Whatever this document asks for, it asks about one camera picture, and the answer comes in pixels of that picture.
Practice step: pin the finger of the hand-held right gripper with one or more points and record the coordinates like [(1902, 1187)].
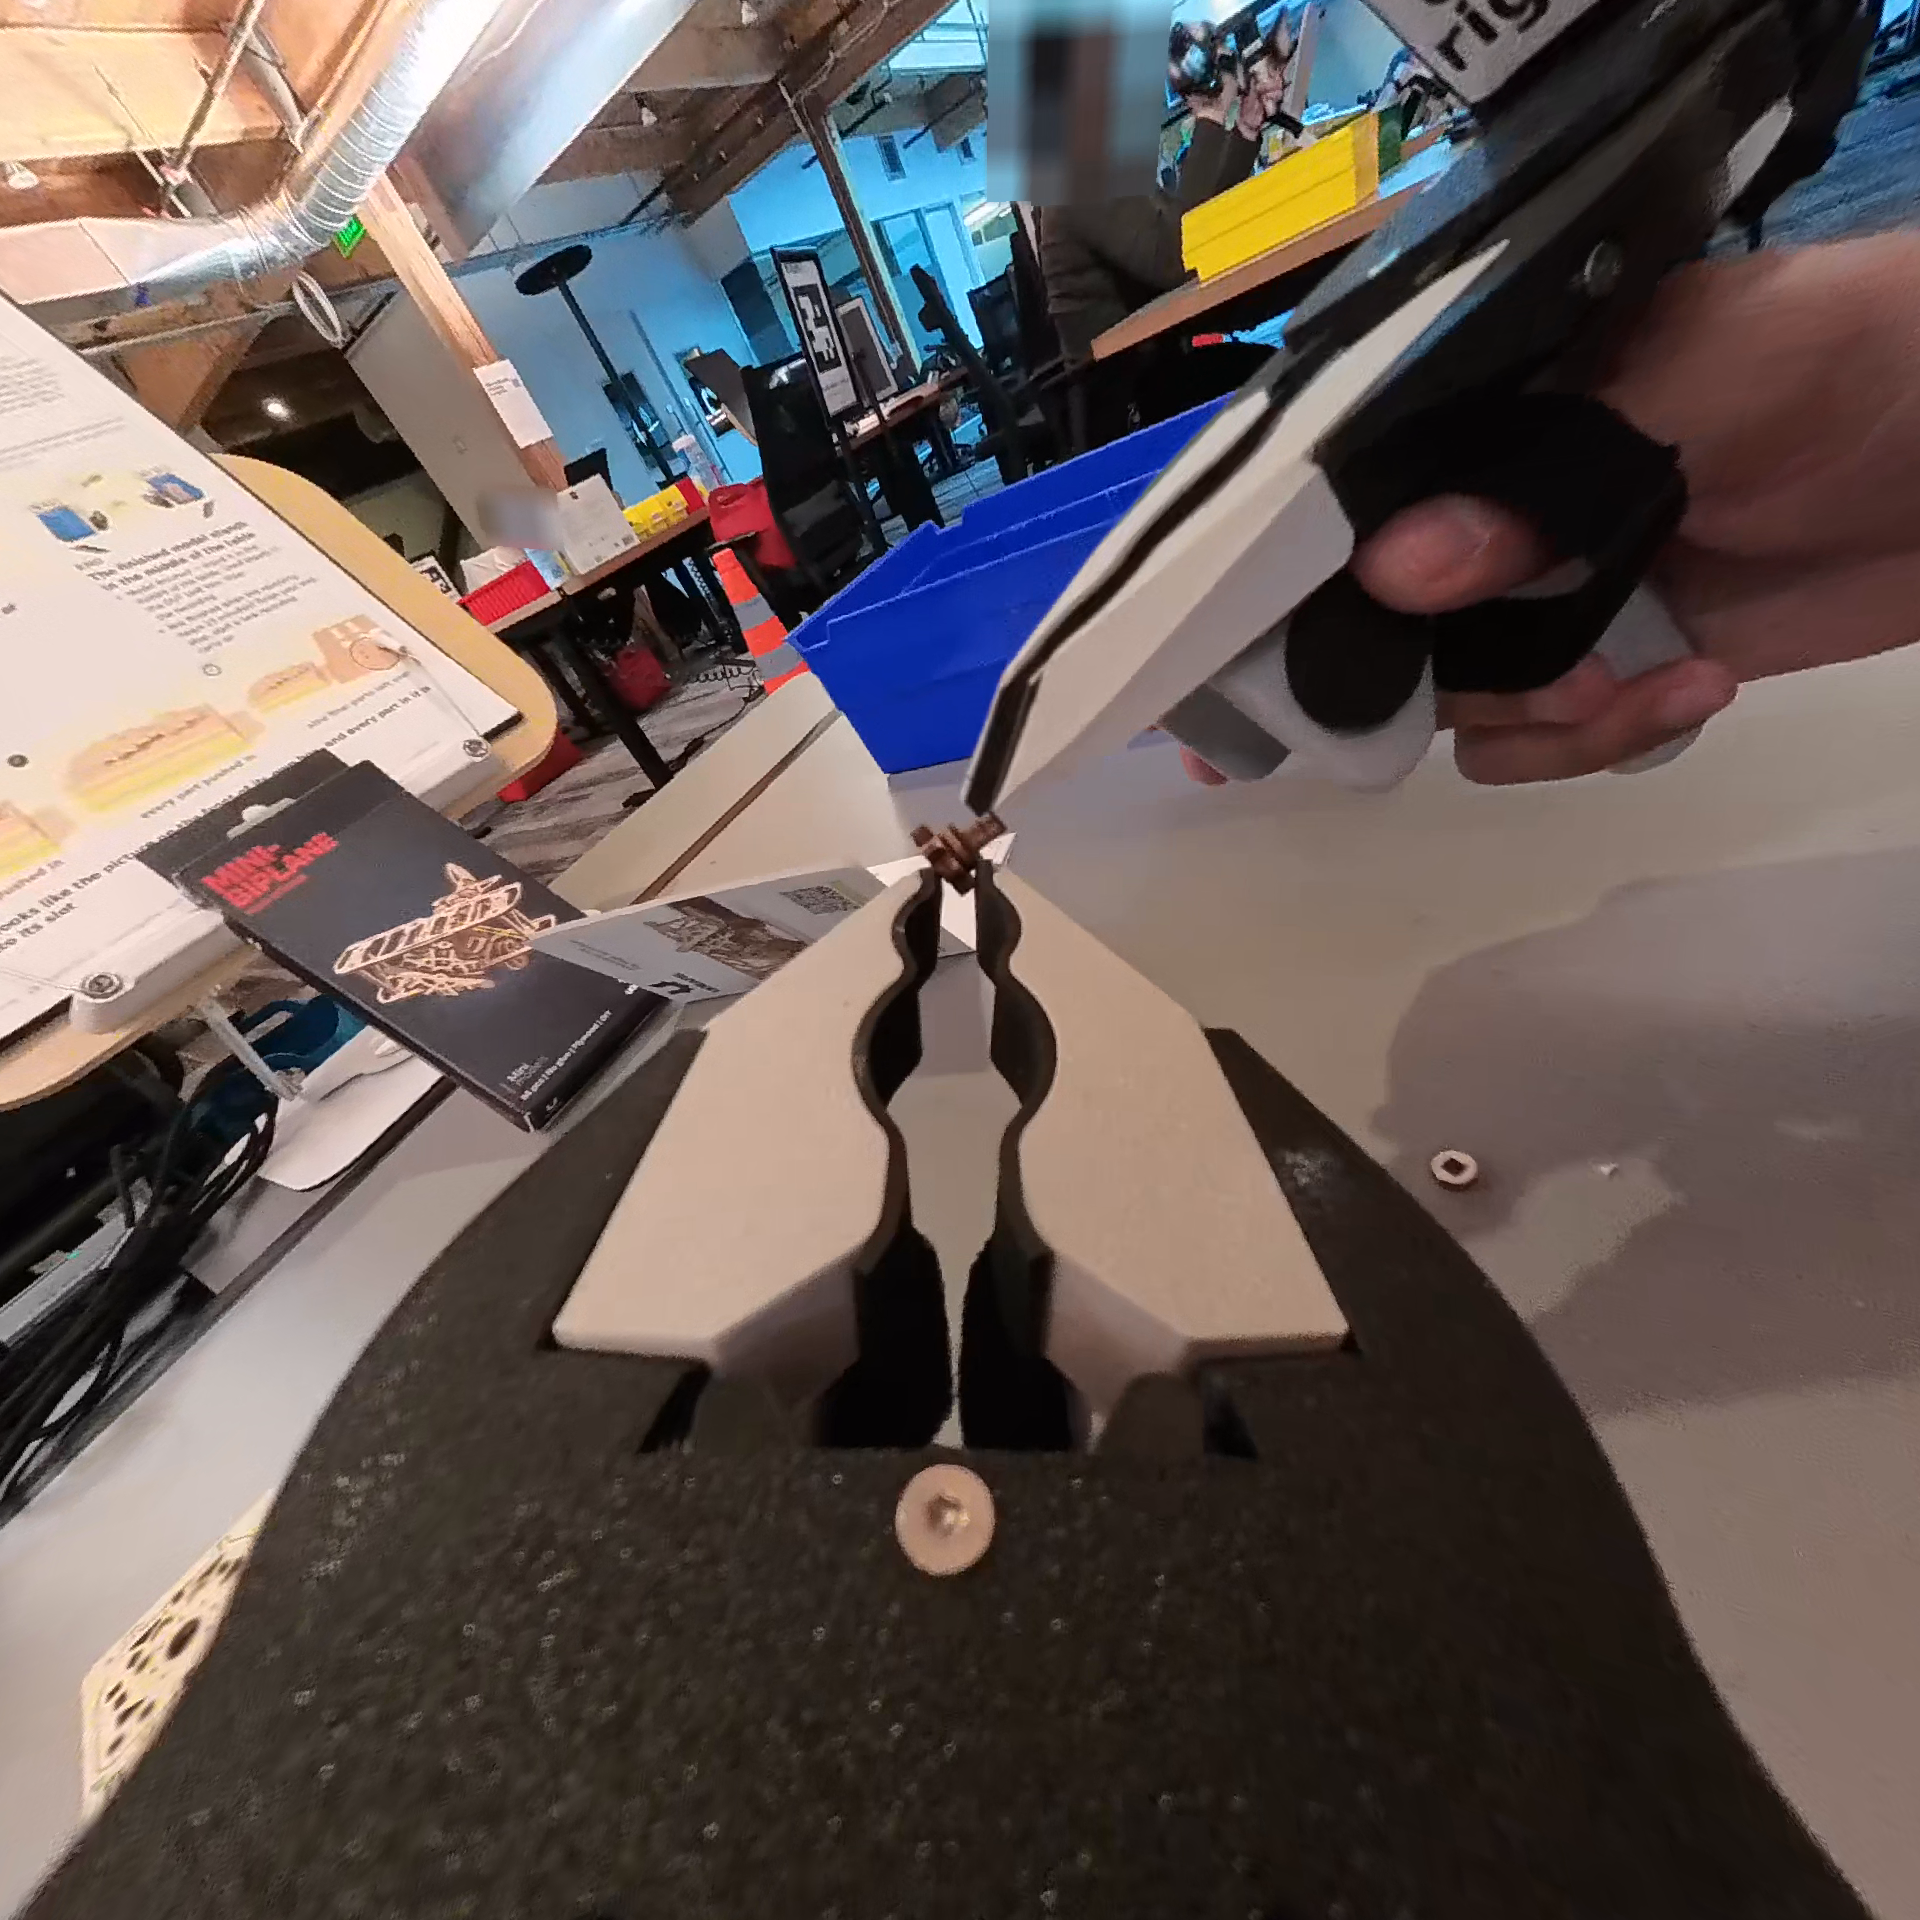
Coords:
[(1186, 615), (1373, 375)]

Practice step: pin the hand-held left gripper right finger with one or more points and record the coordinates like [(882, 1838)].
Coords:
[(1156, 1185)]

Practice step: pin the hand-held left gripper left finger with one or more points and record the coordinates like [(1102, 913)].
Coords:
[(751, 1185)]

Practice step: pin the small wooden gear piece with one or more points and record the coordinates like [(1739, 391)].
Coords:
[(954, 856)]

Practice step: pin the grey desk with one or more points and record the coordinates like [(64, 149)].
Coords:
[(1501, 975)]

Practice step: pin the person's right hand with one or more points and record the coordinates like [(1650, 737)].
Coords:
[(1800, 451)]

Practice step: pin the yellow plastic bin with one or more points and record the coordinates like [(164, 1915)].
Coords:
[(1290, 195)]

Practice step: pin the blue plastic bin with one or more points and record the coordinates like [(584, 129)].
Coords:
[(962, 615)]

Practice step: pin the white instruction booklet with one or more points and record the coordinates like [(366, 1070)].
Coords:
[(706, 939)]

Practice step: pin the small wooden washer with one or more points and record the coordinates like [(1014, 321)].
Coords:
[(1452, 1167)]

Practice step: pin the black model kit box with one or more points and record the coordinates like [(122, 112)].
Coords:
[(422, 945)]

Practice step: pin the black office chair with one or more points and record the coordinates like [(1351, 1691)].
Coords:
[(803, 465)]

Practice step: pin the orange traffic cone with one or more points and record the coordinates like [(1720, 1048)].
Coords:
[(757, 623)]

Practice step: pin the printed tag sign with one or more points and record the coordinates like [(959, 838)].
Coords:
[(819, 324)]

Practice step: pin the small yellow bin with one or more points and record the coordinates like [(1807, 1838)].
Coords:
[(662, 512)]

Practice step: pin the red plastic bin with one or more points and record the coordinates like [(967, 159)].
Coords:
[(510, 592)]

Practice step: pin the white board clip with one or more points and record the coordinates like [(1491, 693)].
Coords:
[(120, 998)]

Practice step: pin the black pole stand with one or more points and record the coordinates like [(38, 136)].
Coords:
[(563, 301)]

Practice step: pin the white paper notice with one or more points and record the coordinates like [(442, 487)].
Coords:
[(516, 403)]

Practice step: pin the plywood parts sheet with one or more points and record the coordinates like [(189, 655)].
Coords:
[(149, 1665)]

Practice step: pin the white printed instruction poster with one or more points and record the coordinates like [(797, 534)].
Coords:
[(149, 645)]

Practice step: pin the silver ventilation duct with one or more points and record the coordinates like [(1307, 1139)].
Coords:
[(376, 136)]

